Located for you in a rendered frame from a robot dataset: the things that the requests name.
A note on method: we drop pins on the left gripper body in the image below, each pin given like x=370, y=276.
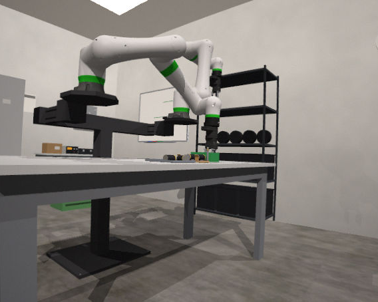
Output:
x=216, y=81

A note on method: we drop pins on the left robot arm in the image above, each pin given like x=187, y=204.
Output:
x=199, y=52

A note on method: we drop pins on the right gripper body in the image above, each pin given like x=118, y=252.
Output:
x=210, y=126

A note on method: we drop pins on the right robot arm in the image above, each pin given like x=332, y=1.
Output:
x=106, y=50

